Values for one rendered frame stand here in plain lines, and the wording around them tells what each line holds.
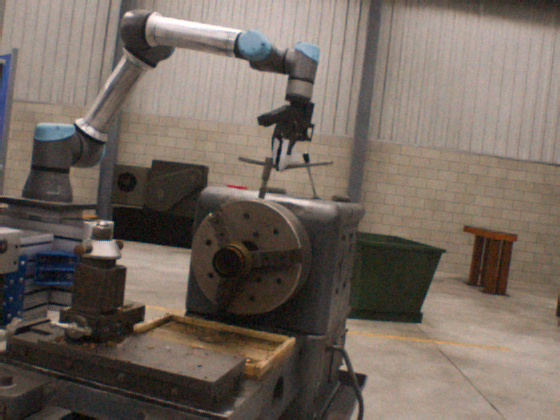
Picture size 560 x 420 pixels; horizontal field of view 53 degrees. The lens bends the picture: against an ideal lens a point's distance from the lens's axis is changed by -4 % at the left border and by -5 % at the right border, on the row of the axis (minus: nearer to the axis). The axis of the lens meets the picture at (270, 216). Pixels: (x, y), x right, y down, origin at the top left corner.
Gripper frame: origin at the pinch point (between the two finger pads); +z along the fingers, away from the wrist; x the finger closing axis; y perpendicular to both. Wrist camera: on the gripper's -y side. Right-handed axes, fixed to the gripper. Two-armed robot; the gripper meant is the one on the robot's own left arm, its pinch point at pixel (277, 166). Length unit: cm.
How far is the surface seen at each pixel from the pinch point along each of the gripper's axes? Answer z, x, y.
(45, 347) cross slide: 39, -33, -68
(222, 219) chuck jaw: 16.7, 0.5, -14.3
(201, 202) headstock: 15.1, 24.2, -7.1
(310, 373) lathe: 57, -12, 18
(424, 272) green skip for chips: 72, 236, 404
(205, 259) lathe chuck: 29.0, 6.2, -13.5
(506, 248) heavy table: 45, 347, 761
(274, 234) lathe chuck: 17.9, -8.2, -2.9
